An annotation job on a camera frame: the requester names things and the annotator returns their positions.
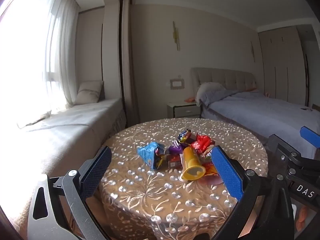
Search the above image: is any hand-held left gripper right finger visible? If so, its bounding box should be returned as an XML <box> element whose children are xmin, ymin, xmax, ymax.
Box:
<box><xmin>210</xmin><ymin>145</ymin><xmax>295</xmax><ymax>240</ymax></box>

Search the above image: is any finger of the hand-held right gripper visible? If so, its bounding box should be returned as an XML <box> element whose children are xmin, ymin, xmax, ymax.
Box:
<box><xmin>299</xmin><ymin>126</ymin><xmax>320</xmax><ymax>148</ymax></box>
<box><xmin>266</xmin><ymin>134</ymin><xmax>320</xmax><ymax>167</ymax></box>

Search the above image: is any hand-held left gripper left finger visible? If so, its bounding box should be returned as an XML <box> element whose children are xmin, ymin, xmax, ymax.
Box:
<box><xmin>27</xmin><ymin>145</ymin><xmax>113</xmax><ymax>240</ymax></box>

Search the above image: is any orange snack wrapper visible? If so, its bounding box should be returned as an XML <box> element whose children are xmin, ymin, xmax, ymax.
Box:
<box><xmin>200</xmin><ymin>155</ymin><xmax>223</xmax><ymax>185</ymax></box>

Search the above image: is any yellow flared tube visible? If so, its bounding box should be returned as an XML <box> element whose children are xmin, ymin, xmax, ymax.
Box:
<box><xmin>180</xmin><ymin>146</ymin><xmax>206</xmax><ymax>182</ymax></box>

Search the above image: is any red snack wrapper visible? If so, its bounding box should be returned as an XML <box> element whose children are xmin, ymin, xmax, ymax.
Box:
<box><xmin>191</xmin><ymin>134</ymin><xmax>215</xmax><ymax>155</ymax></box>

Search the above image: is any blue snack wrapper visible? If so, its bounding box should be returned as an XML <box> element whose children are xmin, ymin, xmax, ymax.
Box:
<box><xmin>137</xmin><ymin>142</ymin><xmax>166</xmax><ymax>171</ymax></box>

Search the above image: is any brown snack box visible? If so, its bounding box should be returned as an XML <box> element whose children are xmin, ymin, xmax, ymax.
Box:
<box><xmin>166</xmin><ymin>154</ymin><xmax>183</xmax><ymax>169</ymax></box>

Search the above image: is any multicoloured dark snack wrapper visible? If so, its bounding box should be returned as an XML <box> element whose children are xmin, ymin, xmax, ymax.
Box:
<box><xmin>176</xmin><ymin>129</ymin><xmax>197</xmax><ymax>146</ymax></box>

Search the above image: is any purple snack wrapper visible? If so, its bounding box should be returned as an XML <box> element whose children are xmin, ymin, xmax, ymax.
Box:
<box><xmin>168</xmin><ymin>142</ymin><xmax>185</xmax><ymax>155</ymax></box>

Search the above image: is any peach garment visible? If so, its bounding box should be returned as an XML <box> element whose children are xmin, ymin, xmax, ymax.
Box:
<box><xmin>295</xmin><ymin>204</ymin><xmax>309</xmax><ymax>233</ymax></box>

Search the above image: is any light blue duvet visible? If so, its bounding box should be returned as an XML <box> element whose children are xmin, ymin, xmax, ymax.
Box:
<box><xmin>202</xmin><ymin>89</ymin><xmax>320</xmax><ymax>159</ymax></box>

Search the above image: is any beige window seat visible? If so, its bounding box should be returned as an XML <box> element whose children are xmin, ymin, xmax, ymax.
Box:
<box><xmin>0</xmin><ymin>97</ymin><xmax>127</xmax><ymax>233</ymax></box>

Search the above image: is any round table with lace tablecloth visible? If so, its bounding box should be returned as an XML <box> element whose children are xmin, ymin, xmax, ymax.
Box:
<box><xmin>99</xmin><ymin>117</ymin><xmax>269</xmax><ymax>240</ymax></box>

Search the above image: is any beige wardrobe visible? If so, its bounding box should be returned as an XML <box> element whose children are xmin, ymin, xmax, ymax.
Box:
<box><xmin>258</xmin><ymin>25</ymin><xmax>311</xmax><ymax>107</ymax></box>

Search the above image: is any white nightstand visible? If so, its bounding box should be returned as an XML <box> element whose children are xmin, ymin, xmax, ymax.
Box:
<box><xmin>167</xmin><ymin>101</ymin><xmax>202</xmax><ymax>119</ymax></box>

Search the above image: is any beige throw pillow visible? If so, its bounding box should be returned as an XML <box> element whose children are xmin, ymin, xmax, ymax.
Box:
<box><xmin>74</xmin><ymin>80</ymin><xmax>104</xmax><ymax>105</ymax></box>

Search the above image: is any grey bed pillow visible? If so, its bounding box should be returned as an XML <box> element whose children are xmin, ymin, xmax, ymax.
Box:
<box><xmin>196</xmin><ymin>82</ymin><xmax>226</xmax><ymax>107</ymax></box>

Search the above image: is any beige upholstered bed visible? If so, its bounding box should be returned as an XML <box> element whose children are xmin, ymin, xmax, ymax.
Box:
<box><xmin>191</xmin><ymin>67</ymin><xmax>320</xmax><ymax>161</ymax></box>

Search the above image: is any beige drape curtain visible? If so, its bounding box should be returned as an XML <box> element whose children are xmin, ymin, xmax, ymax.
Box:
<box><xmin>119</xmin><ymin>0</ymin><xmax>140</xmax><ymax>130</ymax></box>

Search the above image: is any white sheer curtain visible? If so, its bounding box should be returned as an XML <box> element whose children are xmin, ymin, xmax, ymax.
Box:
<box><xmin>15</xmin><ymin>0</ymin><xmax>81</xmax><ymax>128</ymax></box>

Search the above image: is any framed wall switch panel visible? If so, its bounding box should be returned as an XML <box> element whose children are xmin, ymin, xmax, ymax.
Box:
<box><xmin>170</xmin><ymin>79</ymin><xmax>185</xmax><ymax>90</ymax></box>

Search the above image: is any large gold wall lamp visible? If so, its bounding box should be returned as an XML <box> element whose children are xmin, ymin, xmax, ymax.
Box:
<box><xmin>172</xmin><ymin>21</ymin><xmax>181</xmax><ymax>52</ymax></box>

